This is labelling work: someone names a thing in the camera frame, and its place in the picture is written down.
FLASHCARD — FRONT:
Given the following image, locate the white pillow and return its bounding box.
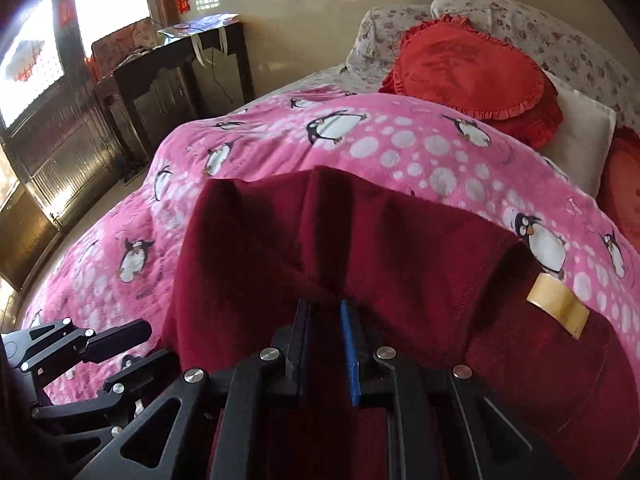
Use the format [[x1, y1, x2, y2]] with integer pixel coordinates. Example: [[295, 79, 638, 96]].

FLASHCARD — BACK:
[[542, 70, 618, 198]]

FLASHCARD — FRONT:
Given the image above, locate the glossy printed poster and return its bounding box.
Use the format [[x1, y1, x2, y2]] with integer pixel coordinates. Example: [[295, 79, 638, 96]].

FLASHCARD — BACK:
[[157, 12, 241, 67]]

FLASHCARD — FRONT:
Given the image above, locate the floral covered furniture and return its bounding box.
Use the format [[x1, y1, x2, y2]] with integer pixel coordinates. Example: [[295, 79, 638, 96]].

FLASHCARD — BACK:
[[91, 16, 166, 70]]

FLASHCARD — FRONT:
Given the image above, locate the pink penguin print blanket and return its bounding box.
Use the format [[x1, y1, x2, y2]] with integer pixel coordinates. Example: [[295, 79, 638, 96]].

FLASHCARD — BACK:
[[15, 87, 640, 411]]

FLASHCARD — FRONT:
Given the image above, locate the brown metal door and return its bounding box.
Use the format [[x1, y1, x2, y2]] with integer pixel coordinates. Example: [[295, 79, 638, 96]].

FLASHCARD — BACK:
[[0, 0, 128, 291]]

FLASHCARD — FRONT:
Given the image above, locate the dark wooden table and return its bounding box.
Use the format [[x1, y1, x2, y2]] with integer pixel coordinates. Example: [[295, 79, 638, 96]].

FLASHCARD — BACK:
[[92, 20, 256, 161]]

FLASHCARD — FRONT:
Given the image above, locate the dark red fleece garment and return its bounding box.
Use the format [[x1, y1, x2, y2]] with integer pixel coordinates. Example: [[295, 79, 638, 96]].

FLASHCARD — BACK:
[[162, 165, 640, 480]]

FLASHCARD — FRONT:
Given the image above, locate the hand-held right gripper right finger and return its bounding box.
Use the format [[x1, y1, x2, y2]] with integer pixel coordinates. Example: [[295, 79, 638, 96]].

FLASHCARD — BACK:
[[341, 300, 568, 480]]

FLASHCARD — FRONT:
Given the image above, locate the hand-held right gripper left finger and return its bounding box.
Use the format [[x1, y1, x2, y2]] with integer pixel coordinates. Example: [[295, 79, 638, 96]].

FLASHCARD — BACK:
[[75, 299, 312, 480]]

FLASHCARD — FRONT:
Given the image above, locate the yellow tape piece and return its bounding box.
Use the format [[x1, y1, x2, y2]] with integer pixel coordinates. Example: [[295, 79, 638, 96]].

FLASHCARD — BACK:
[[526, 272, 591, 341]]

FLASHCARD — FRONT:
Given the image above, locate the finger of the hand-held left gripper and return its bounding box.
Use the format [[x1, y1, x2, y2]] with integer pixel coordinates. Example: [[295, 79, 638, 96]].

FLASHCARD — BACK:
[[2, 317, 152, 376], [32, 349, 181, 463]]

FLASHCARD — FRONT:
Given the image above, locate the red heart-shaped frilled pillow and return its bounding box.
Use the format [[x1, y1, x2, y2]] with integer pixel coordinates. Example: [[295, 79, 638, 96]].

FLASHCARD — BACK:
[[378, 15, 563, 148]]

